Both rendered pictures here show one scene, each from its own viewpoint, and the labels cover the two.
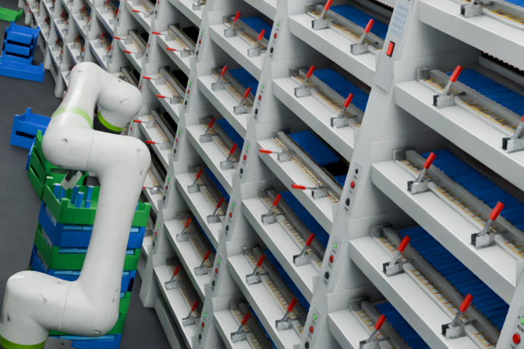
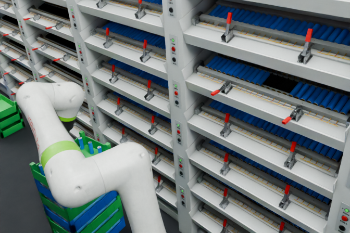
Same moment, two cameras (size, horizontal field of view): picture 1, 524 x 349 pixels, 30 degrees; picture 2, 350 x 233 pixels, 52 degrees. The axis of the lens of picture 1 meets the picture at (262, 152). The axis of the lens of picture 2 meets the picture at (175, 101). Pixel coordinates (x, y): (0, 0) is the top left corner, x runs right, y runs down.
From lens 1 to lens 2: 174 cm
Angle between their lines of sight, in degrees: 24
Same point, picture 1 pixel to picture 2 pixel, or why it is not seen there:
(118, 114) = (72, 109)
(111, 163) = (125, 179)
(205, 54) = (82, 24)
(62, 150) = (80, 197)
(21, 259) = (22, 190)
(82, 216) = not seen: hidden behind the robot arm
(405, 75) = not seen: outside the picture
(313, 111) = (261, 52)
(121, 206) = (150, 205)
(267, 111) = (185, 56)
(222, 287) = (190, 174)
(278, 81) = (190, 33)
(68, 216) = not seen: hidden behind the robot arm
